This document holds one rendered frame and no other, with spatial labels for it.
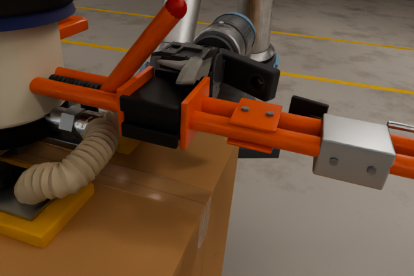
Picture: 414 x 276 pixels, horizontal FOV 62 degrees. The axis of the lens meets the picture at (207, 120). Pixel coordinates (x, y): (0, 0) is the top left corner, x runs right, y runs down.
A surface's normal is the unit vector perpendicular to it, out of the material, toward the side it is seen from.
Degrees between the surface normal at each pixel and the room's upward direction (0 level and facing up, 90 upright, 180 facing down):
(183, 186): 0
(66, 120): 60
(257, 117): 0
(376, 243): 0
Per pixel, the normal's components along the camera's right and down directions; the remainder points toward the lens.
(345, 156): -0.30, 0.46
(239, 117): 0.07, -0.87
